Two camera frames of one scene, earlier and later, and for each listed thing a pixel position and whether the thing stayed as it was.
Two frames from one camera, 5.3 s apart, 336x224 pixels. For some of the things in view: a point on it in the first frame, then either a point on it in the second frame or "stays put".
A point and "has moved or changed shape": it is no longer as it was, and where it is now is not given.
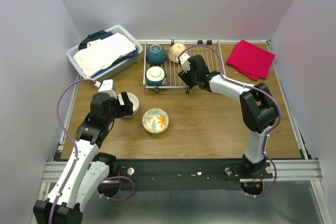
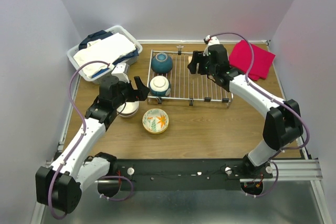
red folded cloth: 253,62 stays put
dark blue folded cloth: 100,34 stays put
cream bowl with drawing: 176,50 has moved or changed shape
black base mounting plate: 188,174 stays put
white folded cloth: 99,54 stays put
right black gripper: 186,78 → 198,57
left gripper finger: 128,104 → 143,90
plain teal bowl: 156,54 → 161,63
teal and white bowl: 155,76 → 158,85
